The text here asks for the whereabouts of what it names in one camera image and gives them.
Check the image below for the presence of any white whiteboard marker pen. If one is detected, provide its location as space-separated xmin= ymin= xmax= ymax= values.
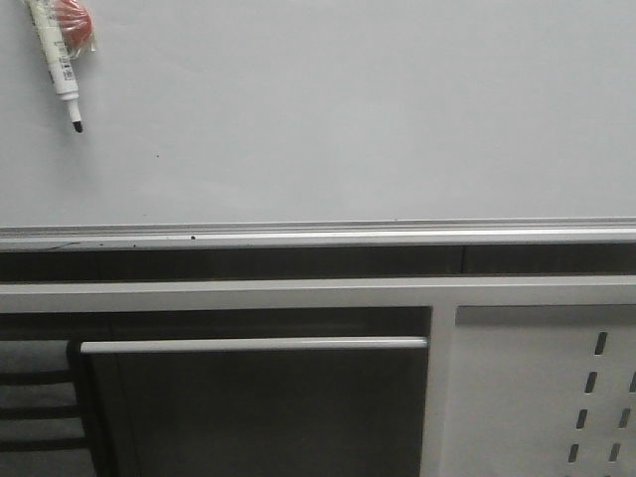
xmin=24 ymin=1 xmax=83 ymax=133

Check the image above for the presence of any large white whiteboard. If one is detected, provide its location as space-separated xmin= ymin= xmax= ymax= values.
xmin=1 ymin=1 xmax=635 ymax=250

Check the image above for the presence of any dark grey panel board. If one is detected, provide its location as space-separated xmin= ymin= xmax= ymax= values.
xmin=79 ymin=336 xmax=428 ymax=476

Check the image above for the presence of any white perforated metal panel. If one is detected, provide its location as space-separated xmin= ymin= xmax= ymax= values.
xmin=443 ymin=305 xmax=635 ymax=476

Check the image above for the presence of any white metal table frame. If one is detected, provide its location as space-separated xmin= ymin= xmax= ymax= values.
xmin=1 ymin=276 xmax=635 ymax=476

